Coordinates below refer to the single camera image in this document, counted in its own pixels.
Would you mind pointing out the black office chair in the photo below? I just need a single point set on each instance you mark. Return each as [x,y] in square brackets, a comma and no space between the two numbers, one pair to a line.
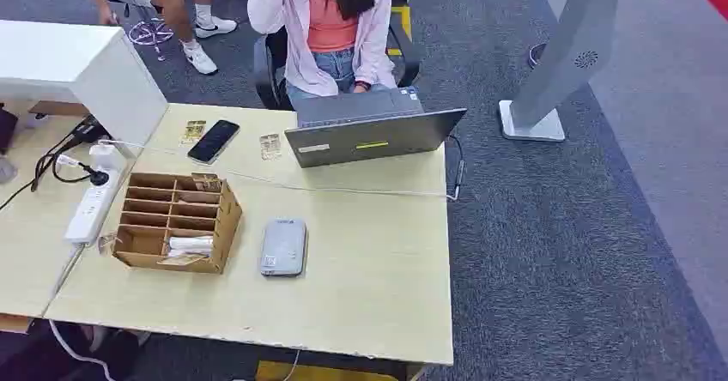
[273,71]

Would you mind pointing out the grey laptop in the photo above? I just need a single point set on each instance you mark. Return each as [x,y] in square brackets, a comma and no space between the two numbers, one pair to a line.
[370,134]

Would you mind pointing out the stool base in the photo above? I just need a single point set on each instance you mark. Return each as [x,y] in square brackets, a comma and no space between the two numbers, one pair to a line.
[151,33]

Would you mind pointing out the white charger adapter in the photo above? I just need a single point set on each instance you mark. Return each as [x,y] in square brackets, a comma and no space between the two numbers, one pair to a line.
[105,157]

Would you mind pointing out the white power strip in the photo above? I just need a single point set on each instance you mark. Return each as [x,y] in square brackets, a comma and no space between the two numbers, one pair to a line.
[91,211]

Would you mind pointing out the wooden card box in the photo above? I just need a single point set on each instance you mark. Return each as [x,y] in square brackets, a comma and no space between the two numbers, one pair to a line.
[176,222]

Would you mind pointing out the white box cabinet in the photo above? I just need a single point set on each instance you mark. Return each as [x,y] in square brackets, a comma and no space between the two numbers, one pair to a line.
[85,71]

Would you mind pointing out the black smartphone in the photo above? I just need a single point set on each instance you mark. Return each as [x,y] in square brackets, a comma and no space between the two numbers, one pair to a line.
[213,141]

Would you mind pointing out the pale wooden desk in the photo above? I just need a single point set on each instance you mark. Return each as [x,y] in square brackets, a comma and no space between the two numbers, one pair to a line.
[28,236]
[341,276]

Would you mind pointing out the person at laptop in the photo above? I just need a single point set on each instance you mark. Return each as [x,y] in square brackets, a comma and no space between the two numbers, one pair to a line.
[325,26]

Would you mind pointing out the black power adapter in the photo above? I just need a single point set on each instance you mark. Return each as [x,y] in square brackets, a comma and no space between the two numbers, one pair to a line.
[88,130]

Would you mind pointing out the white card stack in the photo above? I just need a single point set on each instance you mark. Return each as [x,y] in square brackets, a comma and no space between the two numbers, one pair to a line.
[190,245]

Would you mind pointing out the grey kiosk stand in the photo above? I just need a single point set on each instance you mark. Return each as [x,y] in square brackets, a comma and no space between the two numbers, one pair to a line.
[569,54]

